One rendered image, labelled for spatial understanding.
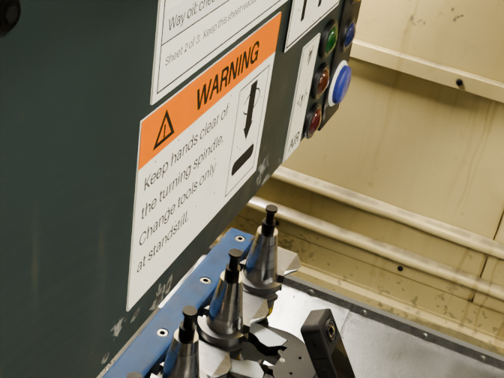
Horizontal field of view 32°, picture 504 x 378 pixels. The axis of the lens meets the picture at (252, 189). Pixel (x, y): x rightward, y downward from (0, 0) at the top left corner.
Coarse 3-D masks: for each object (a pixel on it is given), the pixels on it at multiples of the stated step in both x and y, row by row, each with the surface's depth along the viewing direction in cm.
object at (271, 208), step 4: (268, 208) 107; (272, 208) 107; (276, 208) 107; (268, 212) 107; (272, 212) 107; (276, 212) 107; (268, 216) 107; (272, 216) 107; (264, 220) 108; (268, 220) 108; (272, 220) 108; (264, 224) 108; (268, 224) 108; (272, 224) 108; (264, 228) 108; (268, 228) 108; (272, 228) 108; (264, 232) 108; (268, 232) 108; (272, 232) 108
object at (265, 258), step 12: (264, 240) 108; (276, 240) 109; (252, 252) 110; (264, 252) 109; (276, 252) 110; (252, 264) 110; (264, 264) 110; (276, 264) 111; (252, 276) 111; (264, 276) 110; (276, 276) 112
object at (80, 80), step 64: (0, 0) 25; (64, 0) 28; (128, 0) 32; (0, 64) 26; (64, 64) 30; (128, 64) 34; (0, 128) 27; (64, 128) 31; (128, 128) 36; (0, 192) 28; (64, 192) 32; (128, 192) 38; (0, 256) 30; (64, 256) 34; (128, 256) 40; (192, 256) 49; (0, 320) 31; (64, 320) 36; (128, 320) 43
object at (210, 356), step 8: (200, 344) 102; (208, 344) 102; (200, 352) 100; (208, 352) 101; (216, 352) 101; (224, 352) 101; (200, 360) 99; (208, 360) 100; (216, 360) 100; (224, 360) 100; (208, 368) 99; (216, 368) 99; (224, 368) 99; (208, 376) 98; (216, 376) 98
